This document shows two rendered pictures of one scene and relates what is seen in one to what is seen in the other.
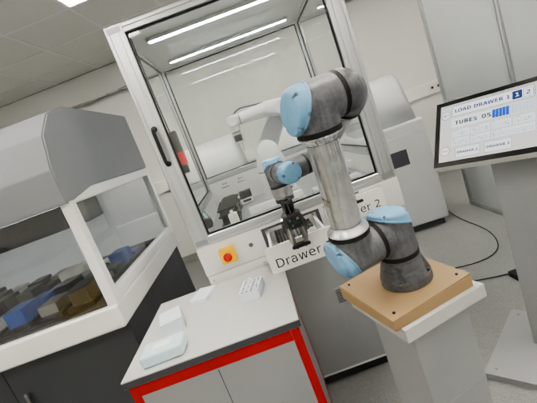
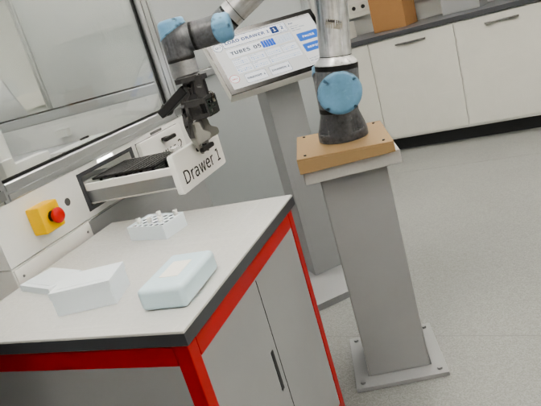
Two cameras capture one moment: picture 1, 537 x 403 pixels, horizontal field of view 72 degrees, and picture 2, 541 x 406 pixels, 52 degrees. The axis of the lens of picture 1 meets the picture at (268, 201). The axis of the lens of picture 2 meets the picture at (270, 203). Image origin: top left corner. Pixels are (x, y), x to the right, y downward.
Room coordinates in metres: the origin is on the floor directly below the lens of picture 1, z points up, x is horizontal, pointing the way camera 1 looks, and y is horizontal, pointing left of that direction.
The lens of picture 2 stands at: (0.61, 1.32, 1.17)
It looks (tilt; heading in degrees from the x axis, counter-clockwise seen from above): 17 degrees down; 293
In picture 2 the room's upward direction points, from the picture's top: 16 degrees counter-clockwise
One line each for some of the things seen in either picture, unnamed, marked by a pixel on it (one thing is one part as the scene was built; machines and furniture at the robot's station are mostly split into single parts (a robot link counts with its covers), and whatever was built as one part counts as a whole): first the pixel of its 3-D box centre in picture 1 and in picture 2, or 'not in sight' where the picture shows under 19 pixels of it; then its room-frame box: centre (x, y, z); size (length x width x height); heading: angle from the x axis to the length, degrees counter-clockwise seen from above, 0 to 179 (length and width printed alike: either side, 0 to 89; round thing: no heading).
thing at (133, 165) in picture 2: (296, 237); (142, 172); (1.59, -0.06, 0.87); 0.22 x 0.18 x 0.06; 0
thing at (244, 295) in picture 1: (252, 289); (157, 225); (1.42, 0.19, 0.78); 0.12 x 0.08 x 0.04; 169
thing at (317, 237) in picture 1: (302, 249); (198, 159); (1.39, -0.06, 0.87); 0.29 x 0.02 x 0.11; 90
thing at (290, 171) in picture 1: (290, 170); (212, 30); (1.25, -0.11, 1.20); 0.11 x 0.11 x 0.08; 17
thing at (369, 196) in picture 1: (355, 207); (163, 147); (1.69, -0.38, 0.87); 0.29 x 0.02 x 0.11; 90
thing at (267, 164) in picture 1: (275, 172); (176, 39); (1.34, -0.06, 1.20); 0.09 x 0.08 x 0.11; 17
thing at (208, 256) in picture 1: (289, 207); (9, 195); (2.17, -0.11, 0.87); 1.02 x 0.95 x 0.14; 90
